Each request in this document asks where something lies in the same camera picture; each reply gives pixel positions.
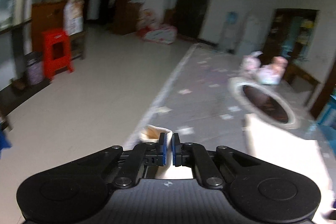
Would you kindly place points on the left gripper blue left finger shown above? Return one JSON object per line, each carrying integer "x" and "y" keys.
{"x": 133, "y": 164}

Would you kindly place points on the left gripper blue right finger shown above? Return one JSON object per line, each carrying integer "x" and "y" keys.
{"x": 196, "y": 157}

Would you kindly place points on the cream white garment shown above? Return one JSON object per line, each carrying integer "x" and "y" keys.
{"x": 269, "y": 143}

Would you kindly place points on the round induction cooktop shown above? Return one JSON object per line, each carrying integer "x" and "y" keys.
{"x": 268, "y": 105}

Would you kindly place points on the pink tissue box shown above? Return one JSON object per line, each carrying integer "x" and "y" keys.
{"x": 250, "y": 63}

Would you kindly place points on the wet wipes pack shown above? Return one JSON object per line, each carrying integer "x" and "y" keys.
{"x": 264, "y": 75}

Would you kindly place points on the water dispenser with bottle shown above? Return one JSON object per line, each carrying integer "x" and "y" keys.
{"x": 227, "y": 36}

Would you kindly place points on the red plastic stool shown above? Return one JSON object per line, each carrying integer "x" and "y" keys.
{"x": 56, "y": 52}

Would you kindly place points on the pink thermos bottle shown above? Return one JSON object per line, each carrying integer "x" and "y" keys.
{"x": 278, "y": 67}

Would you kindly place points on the dark wooden side table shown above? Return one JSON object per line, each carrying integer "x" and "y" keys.
{"x": 293, "y": 71}

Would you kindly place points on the blue star shaped stool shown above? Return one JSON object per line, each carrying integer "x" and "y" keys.
{"x": 4, "y": 142}

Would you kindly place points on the purple patterned bin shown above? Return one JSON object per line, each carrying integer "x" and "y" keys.
{"x": 34, "y": 70}

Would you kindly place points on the white refrigerator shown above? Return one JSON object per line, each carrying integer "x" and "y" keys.
{"x": 250, "y": 38}

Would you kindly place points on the dark wooden display cabinet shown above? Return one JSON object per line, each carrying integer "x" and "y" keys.
{"x": 290, "y": 35}

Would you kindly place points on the printed paper bag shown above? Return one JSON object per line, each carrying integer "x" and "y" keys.
{"x": 73, "y": 17}

